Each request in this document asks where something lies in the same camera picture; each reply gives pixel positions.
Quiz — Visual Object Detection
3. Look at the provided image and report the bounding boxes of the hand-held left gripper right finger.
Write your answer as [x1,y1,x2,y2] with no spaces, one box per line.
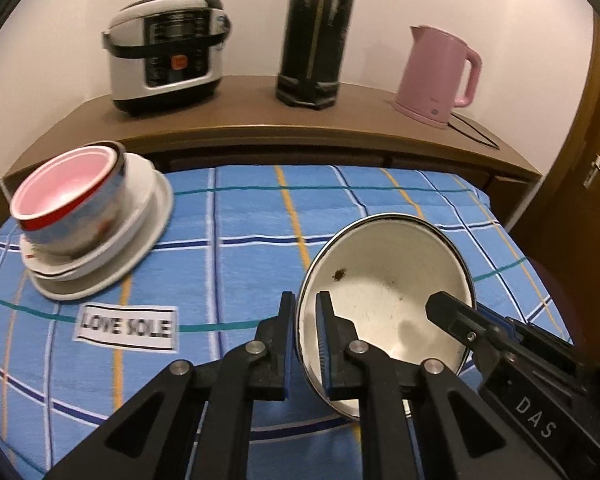
[315,290,571,480]

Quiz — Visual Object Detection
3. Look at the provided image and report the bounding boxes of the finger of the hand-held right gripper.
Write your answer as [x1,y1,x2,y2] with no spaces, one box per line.
[425,291,587,402]
[476,303,589,384]

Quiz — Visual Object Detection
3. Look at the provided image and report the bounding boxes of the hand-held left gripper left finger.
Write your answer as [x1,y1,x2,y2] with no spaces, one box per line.
[45,290,297,480]

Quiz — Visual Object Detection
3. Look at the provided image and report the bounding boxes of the white enamel bowl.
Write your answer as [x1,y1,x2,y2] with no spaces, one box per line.
[294,213,476,422]

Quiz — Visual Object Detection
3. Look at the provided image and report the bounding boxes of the grey round plate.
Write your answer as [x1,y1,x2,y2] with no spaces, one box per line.
[30,172,175,302]

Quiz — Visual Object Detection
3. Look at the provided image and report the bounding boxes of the stainless steel bowl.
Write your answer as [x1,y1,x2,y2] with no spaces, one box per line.
[22,152,130,258]

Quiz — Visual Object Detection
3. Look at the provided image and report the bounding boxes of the pink plastic bowl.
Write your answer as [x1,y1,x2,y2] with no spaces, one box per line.
[10,145,126,233]

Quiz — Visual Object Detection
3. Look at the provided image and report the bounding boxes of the dark maroon chair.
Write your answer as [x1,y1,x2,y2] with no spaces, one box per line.
[535,260,588,346]

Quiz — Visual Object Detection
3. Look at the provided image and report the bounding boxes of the blue checked cloth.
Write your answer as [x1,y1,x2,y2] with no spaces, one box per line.
[0,164,576,480]

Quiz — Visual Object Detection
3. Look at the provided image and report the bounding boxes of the brown wooden door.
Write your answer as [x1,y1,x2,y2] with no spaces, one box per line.
[520,20,600,311]

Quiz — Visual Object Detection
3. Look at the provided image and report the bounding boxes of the pink electric kettle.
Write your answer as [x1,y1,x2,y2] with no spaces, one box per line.
[391,24,483,129]

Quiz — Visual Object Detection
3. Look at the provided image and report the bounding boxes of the brown wooden sideboard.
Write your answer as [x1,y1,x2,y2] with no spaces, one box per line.
[2,75,543,196]

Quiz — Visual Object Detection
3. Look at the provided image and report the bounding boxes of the tall black thermos flask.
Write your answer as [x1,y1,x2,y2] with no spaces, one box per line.
[275,0,363,110]

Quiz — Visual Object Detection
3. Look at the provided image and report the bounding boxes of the white and black rice cooker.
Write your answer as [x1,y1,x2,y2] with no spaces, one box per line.
[101,0,232,117]

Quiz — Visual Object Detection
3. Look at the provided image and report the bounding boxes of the black kettle power cable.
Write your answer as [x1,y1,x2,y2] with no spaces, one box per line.
[447,112,501,151]

